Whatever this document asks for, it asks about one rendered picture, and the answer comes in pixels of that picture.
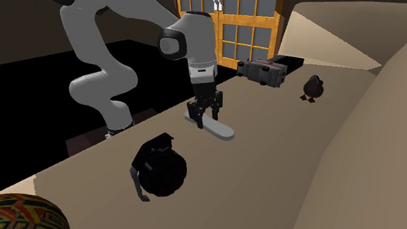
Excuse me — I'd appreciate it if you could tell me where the grey remote control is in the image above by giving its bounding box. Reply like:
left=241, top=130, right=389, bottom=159
left=183, top=108, right=236, bottom=144

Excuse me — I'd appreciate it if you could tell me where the black flat box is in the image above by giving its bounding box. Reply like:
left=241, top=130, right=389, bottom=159
left=267, top=53, right=306, bottom=75

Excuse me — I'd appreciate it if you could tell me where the colourful patterned ball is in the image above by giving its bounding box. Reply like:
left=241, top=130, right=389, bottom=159
left=0, top=190, right=72, bottom=229

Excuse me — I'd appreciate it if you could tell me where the dark bird figure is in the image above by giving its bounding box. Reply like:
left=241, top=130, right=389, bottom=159
left=298, top=73, right=326, bottom=105

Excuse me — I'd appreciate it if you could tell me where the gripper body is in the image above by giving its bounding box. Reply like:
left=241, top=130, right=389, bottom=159
left=192, top=80, right=219, bottom=110

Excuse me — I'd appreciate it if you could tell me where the black round device with strap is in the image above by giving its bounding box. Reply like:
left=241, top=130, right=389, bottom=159
left=128, top=131, right=190, bottom=204

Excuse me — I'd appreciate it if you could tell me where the wooden door with glass panes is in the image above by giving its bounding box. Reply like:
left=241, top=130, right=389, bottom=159
left=173, top=0, right=291, bottom=73

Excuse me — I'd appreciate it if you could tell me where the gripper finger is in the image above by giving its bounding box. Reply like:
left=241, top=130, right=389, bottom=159
left=186, top=99, right=205, bottom=130
left=209, top=89, right=225, bottom=121

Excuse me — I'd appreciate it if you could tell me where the grey toy ambulance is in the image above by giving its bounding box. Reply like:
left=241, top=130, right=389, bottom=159
left=236, top=57, right=290, bottom=90

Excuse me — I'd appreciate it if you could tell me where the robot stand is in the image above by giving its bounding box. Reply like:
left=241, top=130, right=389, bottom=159
left=63, top=107, right=159, bottom=158

